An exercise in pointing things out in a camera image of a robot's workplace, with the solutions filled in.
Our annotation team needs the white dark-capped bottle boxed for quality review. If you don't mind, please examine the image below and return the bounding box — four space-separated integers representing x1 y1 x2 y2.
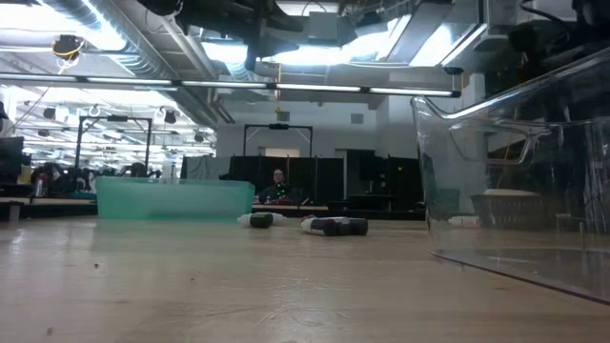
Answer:
300 216 340 237

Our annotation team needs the black gantry frame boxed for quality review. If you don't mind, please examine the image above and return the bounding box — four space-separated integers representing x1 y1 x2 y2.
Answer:
74 114 153 171
242 123 315 158

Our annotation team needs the dark dropper bottle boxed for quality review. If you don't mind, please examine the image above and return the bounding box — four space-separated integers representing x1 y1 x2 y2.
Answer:
334 216 370 237

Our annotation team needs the green translucent bin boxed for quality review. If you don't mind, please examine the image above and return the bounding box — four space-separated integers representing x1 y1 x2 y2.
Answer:
94 176 256 222

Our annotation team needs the clear plastic bin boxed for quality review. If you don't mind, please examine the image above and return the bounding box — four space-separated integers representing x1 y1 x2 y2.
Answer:
410 47 610 306

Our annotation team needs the green label dropper bottle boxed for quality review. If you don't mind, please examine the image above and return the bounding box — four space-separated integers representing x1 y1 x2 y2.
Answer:
236 212 288 230

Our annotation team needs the person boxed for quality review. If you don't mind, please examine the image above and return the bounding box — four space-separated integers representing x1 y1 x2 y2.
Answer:
256 168 302 205

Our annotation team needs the black partition screen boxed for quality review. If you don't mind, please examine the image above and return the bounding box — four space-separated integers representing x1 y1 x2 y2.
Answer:
228 155 346 207

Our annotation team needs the long overhead light bar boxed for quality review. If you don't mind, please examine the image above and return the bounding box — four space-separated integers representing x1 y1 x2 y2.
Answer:
0 71 462 99

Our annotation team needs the black cabinet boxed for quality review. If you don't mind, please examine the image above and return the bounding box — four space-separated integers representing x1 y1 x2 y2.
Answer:
345 149 424 212

